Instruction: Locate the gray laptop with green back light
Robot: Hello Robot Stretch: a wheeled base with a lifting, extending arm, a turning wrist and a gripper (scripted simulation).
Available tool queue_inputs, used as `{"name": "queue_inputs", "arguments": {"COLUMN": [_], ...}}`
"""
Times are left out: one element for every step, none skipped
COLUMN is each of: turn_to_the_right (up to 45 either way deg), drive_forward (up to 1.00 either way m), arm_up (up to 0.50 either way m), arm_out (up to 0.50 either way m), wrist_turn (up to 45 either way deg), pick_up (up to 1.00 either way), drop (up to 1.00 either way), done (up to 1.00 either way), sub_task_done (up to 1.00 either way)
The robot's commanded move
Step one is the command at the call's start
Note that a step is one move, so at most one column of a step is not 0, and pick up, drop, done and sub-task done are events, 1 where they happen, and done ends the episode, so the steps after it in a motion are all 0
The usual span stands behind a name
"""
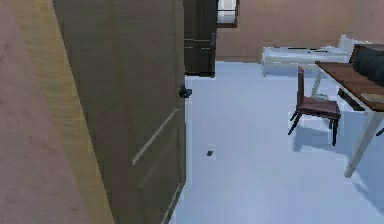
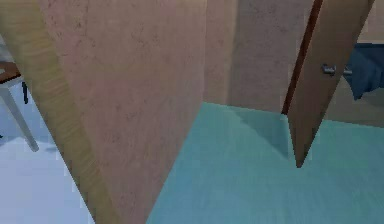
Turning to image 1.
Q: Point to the small dark floor object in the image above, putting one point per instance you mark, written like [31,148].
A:
[209,153]

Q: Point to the brown wooden room door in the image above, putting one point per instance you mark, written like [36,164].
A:
[126,100]

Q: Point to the dark brown room door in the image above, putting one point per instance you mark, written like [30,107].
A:
[199,36]

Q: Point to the dark framed window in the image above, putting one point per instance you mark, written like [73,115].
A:
[227,12]

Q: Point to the white bed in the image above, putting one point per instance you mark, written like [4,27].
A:
[293,58]

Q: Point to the reddish brown chair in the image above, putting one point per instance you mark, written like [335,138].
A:
[315,106]

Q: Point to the brown table with white legs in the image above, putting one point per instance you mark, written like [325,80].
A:
[353,83]

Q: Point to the pale book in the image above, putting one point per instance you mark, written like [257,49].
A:
[374,97]

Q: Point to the black sofa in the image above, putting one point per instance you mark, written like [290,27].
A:
[368,61]

